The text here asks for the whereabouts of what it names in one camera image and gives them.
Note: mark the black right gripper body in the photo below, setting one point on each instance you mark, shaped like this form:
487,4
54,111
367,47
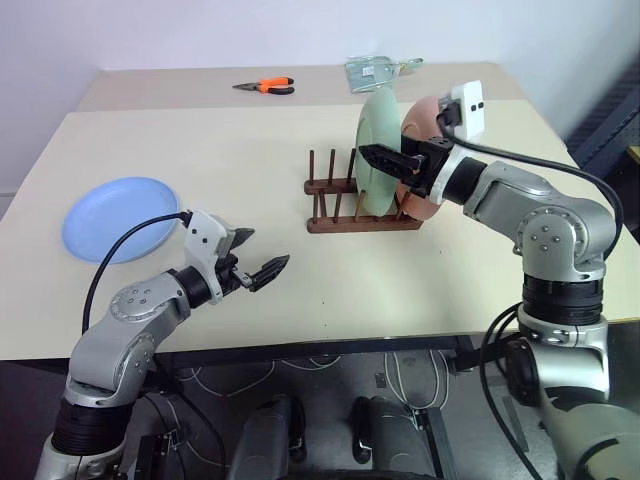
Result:
437,152

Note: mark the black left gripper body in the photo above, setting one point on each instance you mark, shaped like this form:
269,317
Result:
230,275

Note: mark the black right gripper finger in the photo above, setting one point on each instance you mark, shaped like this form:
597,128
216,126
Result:
392,162

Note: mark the green plate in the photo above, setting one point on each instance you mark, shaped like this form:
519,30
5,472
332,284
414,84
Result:
377,120

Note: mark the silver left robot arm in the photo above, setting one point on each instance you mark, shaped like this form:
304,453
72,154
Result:
115,340

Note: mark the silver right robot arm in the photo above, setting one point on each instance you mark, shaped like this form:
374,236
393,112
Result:
550,215

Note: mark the wooden dish rack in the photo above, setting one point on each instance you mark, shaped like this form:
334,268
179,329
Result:
360,225

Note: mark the pink plate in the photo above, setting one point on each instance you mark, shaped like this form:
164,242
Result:
422,117

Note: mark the small metal object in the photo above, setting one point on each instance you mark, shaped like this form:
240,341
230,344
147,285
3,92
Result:
411,64

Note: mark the clear plastic bag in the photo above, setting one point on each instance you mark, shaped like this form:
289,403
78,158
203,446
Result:
370,72

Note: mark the blue plate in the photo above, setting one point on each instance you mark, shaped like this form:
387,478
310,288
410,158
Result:
120,215

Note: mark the dark grey rounded shape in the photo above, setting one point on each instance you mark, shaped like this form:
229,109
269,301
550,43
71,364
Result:
390,440
265,440

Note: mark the yellow object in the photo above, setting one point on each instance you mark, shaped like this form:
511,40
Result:
635,153

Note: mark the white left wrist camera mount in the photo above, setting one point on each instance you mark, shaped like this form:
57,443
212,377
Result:
202,235

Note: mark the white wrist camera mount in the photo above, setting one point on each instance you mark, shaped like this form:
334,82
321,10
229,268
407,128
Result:
472,107
202,235

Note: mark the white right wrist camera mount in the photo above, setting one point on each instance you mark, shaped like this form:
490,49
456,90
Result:
472,107

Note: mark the black metal frame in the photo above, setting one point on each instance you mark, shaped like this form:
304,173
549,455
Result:
610,110

